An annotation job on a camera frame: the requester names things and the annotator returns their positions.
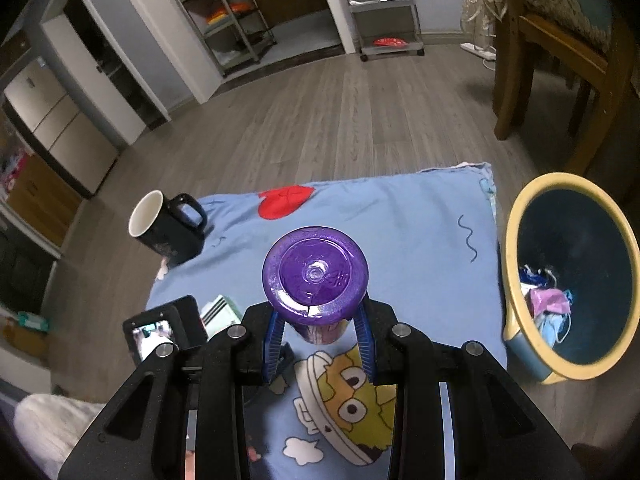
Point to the cardboard box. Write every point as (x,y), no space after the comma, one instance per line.
(22,342)

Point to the blue face mask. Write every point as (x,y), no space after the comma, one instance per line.
(550,327)

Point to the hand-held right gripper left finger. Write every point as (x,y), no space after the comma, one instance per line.
(272,340)

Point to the white medicine box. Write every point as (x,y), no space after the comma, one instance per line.
(222,312)

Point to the white paper scrap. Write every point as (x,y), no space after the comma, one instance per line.
(162,269)

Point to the grey plastic trolley shelf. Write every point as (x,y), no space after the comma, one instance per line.
(380,7)

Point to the green wipes packet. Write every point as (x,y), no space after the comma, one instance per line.
(32,321)

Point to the black mug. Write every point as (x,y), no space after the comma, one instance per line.
(170,240)

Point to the wooden cabinet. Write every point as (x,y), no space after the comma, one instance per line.
(40,200)

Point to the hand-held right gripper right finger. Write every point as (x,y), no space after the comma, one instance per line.
(365,345)

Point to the blue cartoon printed blanket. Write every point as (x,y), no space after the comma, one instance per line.
(400,240)

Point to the teal lace tablecloth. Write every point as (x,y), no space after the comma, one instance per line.
(565,0)

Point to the metal storage rack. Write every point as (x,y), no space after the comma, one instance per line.
(235,25)

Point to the purple face mask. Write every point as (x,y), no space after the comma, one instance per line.
(547,300)

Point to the white power strip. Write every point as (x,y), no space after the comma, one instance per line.
(477,50)

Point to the beige refrigerator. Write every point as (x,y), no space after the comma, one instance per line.
(75,135)

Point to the white fluffy rug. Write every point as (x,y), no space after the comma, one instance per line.
(50,425)

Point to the wooden chair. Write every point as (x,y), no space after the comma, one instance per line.
(515,85)

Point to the purple bottle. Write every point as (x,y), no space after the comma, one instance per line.
(315,275)

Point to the blue bin with cream rim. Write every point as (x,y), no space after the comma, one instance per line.
(575,225)

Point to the blue white snack bag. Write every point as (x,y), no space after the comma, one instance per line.
(530,275)

